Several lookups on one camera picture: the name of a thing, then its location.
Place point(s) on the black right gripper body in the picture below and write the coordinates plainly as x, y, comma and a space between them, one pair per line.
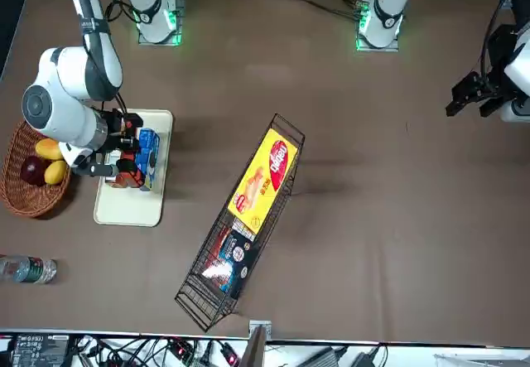
116, 133

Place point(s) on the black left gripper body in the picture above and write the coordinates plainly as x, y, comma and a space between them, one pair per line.
501, 52

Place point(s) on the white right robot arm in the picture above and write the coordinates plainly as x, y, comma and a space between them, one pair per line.
62, 110

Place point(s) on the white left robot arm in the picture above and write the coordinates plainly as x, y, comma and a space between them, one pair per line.
387, 6

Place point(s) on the blue Oreo cookie box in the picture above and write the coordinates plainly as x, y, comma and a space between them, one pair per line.
149, 151

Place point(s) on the white rectangular tray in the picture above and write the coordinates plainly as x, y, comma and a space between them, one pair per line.
132, 209

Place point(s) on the long yellow mango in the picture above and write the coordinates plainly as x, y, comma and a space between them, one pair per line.
49, 148

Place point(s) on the small yellow mango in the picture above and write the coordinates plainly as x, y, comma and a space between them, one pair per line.
56, 172

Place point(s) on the dark purple mango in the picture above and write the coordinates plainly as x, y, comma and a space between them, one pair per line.
33, 171

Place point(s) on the brown wicker basket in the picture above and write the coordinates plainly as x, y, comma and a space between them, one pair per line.
25, 201

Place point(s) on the yellow snack box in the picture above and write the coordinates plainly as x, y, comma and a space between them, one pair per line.
265, 176

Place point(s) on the clear water bottle green label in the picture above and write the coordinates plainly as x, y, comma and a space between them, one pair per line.
29, 269

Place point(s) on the dark blue cookie box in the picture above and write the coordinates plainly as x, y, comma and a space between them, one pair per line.
232, 267

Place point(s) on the black power adapter brick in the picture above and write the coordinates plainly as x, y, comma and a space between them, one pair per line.
37, 348

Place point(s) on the silver aluminium post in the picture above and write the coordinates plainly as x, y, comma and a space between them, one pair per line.
256, 342

